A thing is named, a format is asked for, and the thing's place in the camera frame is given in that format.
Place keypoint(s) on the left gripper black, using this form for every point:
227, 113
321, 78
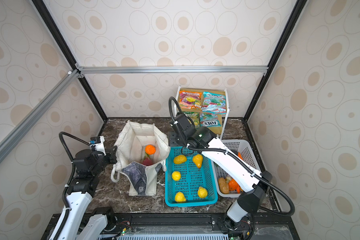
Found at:
111, 154

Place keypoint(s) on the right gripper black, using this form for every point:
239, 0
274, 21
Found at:
170, 141

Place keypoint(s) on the cream canvas grocery bag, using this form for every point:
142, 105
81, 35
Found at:
131, 145

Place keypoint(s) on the orange fruit candy bag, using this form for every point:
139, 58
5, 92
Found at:
190, 100

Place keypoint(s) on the pink dragon fruit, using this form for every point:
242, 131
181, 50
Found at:
147, 161

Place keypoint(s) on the orange tangerine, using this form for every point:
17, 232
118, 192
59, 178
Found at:
150, 150

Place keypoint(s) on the teal mint candy bag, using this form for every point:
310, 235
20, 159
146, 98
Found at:
214, 103

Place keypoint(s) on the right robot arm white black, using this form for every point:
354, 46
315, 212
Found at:
207, 143

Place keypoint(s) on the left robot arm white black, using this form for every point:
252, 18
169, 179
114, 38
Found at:
79, 192

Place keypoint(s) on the green lemon candy bag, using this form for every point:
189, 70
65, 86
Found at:
195, 117

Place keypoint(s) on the teal Fox's candy bag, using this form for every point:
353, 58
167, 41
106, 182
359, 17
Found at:
210, 119

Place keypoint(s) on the yellow lemon upper left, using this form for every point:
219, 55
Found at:
180, 159

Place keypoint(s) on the yellow lemon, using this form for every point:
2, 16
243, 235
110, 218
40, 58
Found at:
180, 159
180, 198
176, 176
202, 193

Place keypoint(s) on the yellow pear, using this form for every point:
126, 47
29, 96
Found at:
198, 160

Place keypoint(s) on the yellow lemon middle left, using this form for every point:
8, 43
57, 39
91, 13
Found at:
176, 176

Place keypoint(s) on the teal plastic basket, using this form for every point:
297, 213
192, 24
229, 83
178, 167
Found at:
192, 178

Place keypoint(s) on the yellow lemon bottom right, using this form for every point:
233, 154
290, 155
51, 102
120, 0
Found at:
202, 193

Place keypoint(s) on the yellow lemon bottom left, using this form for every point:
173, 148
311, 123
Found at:
180, 198

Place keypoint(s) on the brown potato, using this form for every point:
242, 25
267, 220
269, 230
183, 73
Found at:
223, 186

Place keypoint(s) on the white plastic basket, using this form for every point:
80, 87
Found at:
246, 150

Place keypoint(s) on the silver aluminium crossbar back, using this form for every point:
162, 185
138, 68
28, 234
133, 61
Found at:
173, 70

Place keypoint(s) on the silver aluminium crossbar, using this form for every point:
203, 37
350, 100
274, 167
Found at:
173, 70
14, 137

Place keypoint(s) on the orange carrot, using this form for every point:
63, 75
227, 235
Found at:
234, 186

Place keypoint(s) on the silver aluminium crossbar left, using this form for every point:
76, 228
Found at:
14, 137

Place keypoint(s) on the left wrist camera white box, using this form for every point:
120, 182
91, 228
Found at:
97, 145

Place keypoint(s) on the white wire wooden shelf rack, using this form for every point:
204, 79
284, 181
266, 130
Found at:
217, 130

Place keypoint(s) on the black corner frame post left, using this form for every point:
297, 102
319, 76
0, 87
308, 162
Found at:
47, 18

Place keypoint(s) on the black corner frame post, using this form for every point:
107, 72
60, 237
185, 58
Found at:
290, 25
47, 18

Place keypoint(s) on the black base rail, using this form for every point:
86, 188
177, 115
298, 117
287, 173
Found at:
199, 226

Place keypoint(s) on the black corner frame post right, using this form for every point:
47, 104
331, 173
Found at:
290, 25

